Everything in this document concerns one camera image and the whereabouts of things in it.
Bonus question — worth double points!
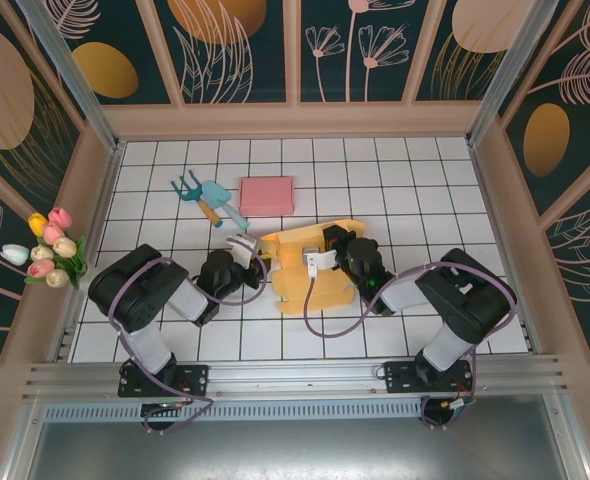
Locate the yellow paper box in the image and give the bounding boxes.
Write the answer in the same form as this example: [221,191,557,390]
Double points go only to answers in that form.
[259,218,369,317]

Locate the pink paper box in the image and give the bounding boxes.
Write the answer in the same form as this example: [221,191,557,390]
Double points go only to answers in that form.
[238,175,296,217]

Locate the light blue toy shovel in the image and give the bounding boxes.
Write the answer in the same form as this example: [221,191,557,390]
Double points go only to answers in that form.
[202,180,251,231]

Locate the white ribbed vase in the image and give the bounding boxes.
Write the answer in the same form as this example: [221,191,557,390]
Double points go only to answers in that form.
[76,263,96,294]

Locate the green tulip leaves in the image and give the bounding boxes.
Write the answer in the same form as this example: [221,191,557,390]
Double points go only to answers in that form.
[62,235,90,291]

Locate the grey metal sheet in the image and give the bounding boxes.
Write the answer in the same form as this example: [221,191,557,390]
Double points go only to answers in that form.
[24,419,590,480]

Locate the white artificial tulip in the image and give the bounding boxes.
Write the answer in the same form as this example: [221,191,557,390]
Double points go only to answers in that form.
[0,243,29,266]

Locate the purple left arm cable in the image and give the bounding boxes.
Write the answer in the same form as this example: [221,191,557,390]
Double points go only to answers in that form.
[107,239,271,437]

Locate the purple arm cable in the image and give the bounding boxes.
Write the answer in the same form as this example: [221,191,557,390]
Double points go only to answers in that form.
[302,262,519,431]
[107,239,271,437]

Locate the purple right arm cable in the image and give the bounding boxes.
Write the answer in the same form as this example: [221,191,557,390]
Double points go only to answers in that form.
[302,262,519,431]

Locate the teal toy rake orange handle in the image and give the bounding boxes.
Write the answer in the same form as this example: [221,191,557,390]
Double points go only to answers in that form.
[171,170,225,230]

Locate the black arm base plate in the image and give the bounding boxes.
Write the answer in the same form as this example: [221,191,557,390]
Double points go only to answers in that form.
[118,362,210,399]
[383,359,476,396]

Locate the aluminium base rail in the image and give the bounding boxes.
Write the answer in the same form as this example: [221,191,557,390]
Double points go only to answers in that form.
[22,354,569,404]

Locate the red black wire bundle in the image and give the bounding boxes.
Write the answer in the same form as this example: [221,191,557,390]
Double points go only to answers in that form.
[174,377,196,406]

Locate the grey slotted cable duct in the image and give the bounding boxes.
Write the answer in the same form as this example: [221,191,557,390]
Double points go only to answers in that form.
[42,402,426,422]

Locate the aluminium side rail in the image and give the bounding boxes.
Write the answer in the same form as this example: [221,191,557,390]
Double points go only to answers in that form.
[49,142,126,361]

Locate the multicolour wire bundle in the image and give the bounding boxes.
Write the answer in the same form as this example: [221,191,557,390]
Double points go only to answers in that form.
[442,382,477,416]

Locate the aluminium frame post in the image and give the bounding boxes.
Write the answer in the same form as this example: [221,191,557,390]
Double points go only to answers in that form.
[17,0,126,151]
[467,0,559,146]

